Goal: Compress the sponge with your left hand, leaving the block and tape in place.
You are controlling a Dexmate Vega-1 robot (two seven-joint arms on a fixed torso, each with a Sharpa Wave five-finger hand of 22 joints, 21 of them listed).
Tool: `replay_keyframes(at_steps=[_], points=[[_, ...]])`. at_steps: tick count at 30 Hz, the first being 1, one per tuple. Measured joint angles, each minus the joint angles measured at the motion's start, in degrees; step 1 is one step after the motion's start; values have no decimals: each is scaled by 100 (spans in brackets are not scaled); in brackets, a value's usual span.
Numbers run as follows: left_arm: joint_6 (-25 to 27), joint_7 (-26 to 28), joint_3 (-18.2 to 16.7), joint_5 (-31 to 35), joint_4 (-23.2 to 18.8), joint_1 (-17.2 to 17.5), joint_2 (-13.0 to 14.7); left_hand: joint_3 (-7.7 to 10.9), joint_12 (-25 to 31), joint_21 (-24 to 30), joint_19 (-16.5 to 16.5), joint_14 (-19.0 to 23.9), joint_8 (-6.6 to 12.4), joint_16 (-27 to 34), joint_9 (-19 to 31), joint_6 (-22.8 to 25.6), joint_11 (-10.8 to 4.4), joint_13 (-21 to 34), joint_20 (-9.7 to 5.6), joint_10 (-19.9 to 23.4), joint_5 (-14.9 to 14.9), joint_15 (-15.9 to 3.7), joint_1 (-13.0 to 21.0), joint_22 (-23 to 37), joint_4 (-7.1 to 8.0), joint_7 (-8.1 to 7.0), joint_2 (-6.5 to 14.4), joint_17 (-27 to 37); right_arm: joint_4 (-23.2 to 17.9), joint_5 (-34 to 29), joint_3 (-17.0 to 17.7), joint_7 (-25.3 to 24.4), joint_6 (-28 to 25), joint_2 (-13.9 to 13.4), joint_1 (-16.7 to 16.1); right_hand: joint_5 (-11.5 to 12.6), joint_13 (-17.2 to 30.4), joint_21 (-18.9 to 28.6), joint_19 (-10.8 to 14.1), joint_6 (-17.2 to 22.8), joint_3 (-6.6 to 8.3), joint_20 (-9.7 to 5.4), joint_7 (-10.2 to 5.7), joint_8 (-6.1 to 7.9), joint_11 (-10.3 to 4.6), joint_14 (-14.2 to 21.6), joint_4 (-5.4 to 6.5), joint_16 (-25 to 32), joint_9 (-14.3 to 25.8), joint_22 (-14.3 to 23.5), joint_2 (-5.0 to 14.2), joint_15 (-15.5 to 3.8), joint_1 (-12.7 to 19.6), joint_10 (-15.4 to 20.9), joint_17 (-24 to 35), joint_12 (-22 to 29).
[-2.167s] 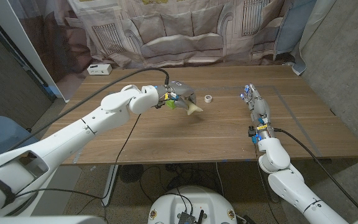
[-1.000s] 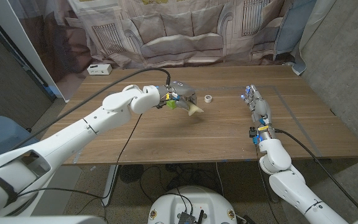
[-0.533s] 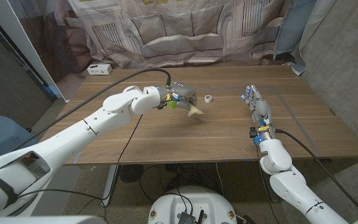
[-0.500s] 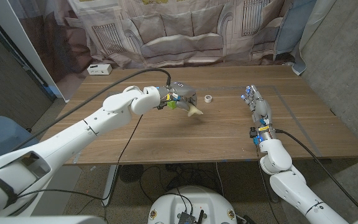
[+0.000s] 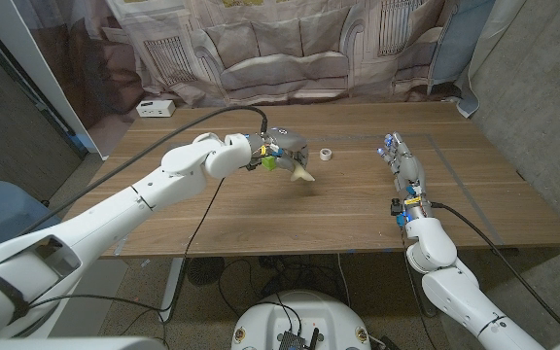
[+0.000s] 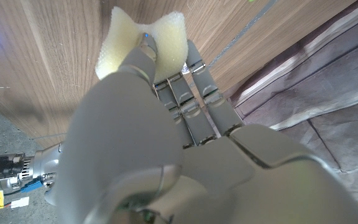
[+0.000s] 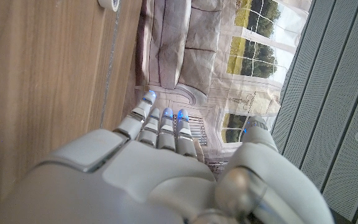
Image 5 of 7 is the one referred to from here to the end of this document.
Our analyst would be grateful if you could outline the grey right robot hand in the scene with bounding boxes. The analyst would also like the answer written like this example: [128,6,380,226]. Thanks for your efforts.
[375,131,433,221]

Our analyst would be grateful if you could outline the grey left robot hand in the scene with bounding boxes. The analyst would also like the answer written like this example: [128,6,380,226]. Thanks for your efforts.
[246,126,310,179]

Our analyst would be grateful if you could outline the yellow sponge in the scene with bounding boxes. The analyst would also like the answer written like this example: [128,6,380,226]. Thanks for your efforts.
[290,163,316,184]

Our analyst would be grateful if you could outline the printed sofa backdrop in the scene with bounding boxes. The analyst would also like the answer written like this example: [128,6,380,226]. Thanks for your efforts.
[15,0,498,109]

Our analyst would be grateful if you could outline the white power strip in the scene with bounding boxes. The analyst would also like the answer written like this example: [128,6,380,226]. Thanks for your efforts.
[135,99,176,119]

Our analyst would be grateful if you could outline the round black floor fan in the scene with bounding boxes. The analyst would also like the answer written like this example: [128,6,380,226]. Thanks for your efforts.
[186,256,226,287]

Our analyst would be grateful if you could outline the pale grey curtain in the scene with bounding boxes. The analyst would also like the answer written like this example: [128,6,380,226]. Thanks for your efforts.
[456,0,529,119]

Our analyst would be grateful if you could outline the white robot torso base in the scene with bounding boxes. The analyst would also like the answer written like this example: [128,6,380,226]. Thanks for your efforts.
[230,290,372,350]

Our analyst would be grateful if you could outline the white table leg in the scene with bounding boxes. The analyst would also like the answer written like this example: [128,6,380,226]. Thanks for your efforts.
[158,256,187,322]

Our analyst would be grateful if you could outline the black electronics module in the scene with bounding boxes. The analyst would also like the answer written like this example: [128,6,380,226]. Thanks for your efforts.
[276,328,321,350]

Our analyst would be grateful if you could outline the white pillar panel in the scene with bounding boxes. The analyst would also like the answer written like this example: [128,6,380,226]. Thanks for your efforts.
[0,0,111,160]

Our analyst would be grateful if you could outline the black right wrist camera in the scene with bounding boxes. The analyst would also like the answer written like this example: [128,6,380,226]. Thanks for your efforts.
[390,197,406,228]

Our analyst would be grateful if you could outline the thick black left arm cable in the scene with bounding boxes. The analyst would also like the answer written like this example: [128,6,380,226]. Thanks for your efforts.
[17,105,269,237]

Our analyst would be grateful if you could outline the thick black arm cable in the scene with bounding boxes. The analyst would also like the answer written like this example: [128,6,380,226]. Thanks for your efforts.
[430,201,560,339]
[17,105,269,237]

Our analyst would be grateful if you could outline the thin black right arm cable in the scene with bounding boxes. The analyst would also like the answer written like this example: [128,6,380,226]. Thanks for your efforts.
[399,226,430,350]

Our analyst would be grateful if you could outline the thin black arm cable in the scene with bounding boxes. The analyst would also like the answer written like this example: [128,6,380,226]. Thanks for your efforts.
[26,177,227,315]
[399,226,430,350]

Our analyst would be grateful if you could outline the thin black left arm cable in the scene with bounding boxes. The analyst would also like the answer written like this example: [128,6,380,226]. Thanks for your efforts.
[26,177,227,315]

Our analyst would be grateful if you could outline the tangled black floor cables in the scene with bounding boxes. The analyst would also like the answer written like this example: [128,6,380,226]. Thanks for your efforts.
[217,255,354,317]

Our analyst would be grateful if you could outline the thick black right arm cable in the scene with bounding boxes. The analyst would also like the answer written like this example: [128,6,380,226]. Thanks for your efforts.
[430,201,560,339]

